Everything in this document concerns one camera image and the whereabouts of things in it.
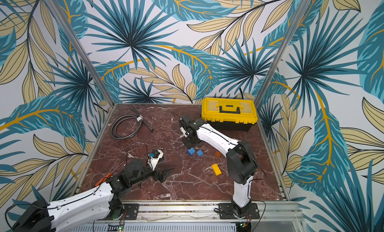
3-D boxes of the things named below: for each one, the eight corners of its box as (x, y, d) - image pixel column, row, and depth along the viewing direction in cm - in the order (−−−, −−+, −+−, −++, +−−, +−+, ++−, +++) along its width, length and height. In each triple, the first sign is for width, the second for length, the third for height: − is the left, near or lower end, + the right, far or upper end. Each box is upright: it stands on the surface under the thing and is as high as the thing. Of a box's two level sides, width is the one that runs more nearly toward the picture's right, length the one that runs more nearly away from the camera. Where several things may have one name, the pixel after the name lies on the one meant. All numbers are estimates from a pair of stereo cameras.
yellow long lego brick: (215, 176, 87) (216, 175, 86) (211, 166, 91) (211, 164, 89) (221, 174, 88) (221, 172, 87) (216, 164, 92) (216, 162, 90)
